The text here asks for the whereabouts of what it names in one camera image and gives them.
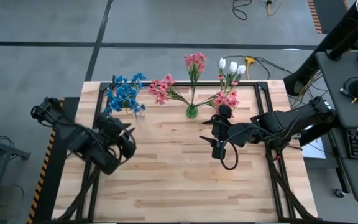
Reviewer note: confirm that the black metal table frame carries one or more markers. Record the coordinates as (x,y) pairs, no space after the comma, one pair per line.
(207,84)

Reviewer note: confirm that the tall clear glass vase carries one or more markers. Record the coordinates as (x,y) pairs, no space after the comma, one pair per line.
(139,116)

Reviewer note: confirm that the yellow power plug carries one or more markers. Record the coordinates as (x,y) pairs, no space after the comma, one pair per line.
(250,60)

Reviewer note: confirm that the hazard-striped black floor mat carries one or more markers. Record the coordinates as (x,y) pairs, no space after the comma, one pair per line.
(50,193)
(315,15)

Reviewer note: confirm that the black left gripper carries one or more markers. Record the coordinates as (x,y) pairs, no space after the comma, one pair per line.
(104,161)

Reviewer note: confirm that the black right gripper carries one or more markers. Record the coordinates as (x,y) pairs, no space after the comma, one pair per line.
(224,130)

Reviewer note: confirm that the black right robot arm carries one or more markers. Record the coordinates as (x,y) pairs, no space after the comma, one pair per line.
(291,119)

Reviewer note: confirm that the grey desk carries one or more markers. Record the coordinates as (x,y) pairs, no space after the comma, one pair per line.
(337,84)

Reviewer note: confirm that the black cylindrical post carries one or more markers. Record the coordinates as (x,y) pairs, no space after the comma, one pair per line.
(350,42)

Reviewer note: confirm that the white paper sheet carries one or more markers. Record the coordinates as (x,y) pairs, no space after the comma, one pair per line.
(314,151)

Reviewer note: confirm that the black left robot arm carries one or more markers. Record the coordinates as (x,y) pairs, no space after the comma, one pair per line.
(73,140)

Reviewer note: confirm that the black caster wheel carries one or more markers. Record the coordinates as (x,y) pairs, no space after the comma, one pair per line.
(339,193)

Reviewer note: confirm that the green ribbed glass vase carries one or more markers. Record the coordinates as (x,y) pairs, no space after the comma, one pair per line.
(192,112)

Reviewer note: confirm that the black tower fan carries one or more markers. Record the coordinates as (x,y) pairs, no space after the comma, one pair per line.
(337,34)

